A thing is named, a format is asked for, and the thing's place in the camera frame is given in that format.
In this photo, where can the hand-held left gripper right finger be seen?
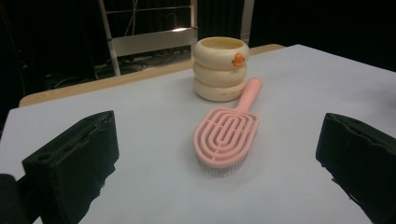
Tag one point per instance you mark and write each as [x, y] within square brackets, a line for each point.
[361, 155]

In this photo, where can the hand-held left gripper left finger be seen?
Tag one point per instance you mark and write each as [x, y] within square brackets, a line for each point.
[74, 161]

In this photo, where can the pink hairbrush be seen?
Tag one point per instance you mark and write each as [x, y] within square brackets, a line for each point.
[225, 138]

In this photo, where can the cream ringed cup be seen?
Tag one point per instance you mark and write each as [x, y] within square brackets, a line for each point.
[218, 77]

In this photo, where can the white table mat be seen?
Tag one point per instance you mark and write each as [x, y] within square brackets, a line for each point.
[149, 105]

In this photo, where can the grey metal stand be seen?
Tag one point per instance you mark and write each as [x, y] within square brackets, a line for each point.
[149, 42]

